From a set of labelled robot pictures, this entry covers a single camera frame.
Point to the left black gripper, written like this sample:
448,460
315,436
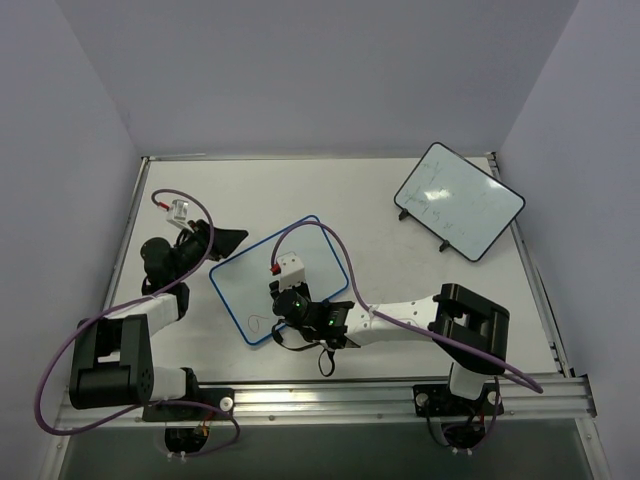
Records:
213,240

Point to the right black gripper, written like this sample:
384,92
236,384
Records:
279,289

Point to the blue framed whiteboard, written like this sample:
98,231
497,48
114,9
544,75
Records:
242,281

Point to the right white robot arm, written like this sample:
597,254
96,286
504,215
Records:
471,329

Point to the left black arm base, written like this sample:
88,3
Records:
189,421

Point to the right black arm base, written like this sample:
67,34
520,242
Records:
457,423

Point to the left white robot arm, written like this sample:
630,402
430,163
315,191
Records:
112,361

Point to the black framed whiteboard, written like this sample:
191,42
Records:
461,204

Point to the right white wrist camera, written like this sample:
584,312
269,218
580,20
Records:
289,271

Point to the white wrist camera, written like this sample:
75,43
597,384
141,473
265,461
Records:
289,271
176,213

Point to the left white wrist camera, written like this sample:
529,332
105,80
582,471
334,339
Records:
176,213

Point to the aluminium mounting rail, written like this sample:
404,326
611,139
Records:
392,401

